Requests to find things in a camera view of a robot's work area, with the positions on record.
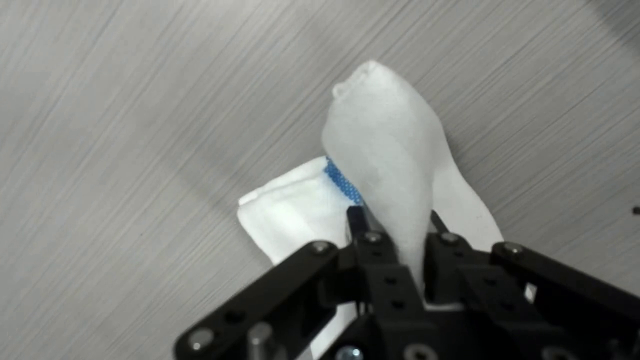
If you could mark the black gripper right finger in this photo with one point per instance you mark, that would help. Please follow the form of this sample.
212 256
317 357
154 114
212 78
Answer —
506 292

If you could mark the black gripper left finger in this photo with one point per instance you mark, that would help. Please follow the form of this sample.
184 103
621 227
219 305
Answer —
373 281

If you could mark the white towel with blue stripes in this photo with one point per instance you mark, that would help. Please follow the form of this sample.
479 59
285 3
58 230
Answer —
386 146

